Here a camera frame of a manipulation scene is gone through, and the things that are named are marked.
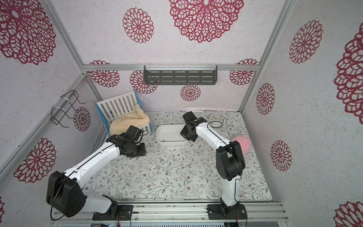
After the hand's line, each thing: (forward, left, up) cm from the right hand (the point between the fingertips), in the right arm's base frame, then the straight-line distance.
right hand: (187, 136), depth 92 cm
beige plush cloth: (+10, +48, 0) cm, 49 cm away
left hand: (-13, +26, +2) cm, 29 cm away
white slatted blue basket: (+28, +48, +4) cm, 56 cm away
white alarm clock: (+21, -23, -7) cm, 32 cm away
